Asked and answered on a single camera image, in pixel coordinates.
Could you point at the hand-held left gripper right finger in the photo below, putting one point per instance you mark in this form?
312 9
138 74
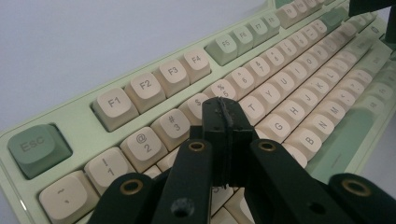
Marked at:
241 137

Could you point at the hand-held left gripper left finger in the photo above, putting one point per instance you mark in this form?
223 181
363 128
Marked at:
214 137

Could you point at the green and pink keyboard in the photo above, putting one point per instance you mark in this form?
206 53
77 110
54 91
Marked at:
77 115

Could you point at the white table mat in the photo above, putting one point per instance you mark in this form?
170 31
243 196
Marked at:
93 37

